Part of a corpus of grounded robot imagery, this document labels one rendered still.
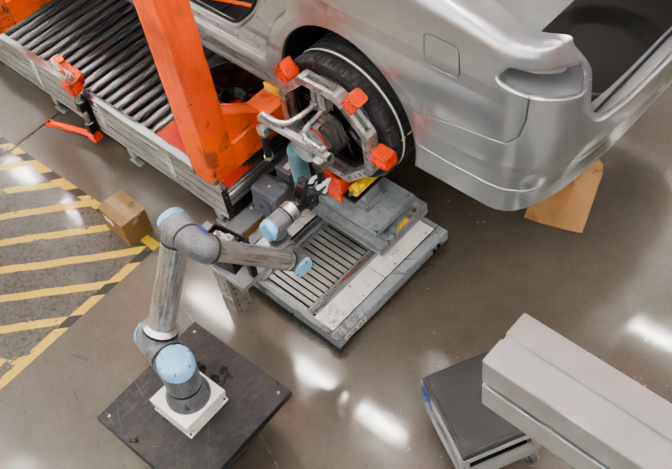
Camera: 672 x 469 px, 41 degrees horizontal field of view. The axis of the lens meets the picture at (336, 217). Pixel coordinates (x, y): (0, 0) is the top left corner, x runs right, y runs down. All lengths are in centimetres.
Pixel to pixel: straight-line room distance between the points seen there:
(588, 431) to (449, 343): 335
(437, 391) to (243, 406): 82
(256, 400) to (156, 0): 169
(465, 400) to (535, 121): 118
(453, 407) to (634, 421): 279
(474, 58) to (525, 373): 237
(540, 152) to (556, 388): 253
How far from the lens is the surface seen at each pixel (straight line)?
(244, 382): 398
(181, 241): 337
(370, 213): 451
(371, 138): 384
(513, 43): 320
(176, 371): 366
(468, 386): 382
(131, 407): 406
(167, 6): 371
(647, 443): 99
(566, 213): 479
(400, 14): 344
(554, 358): 102
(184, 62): 388
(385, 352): 431
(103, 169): 542
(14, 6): 574
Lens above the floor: 370
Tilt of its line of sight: 50 degrees down
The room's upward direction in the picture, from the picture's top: 10 degrees counter-clockwise
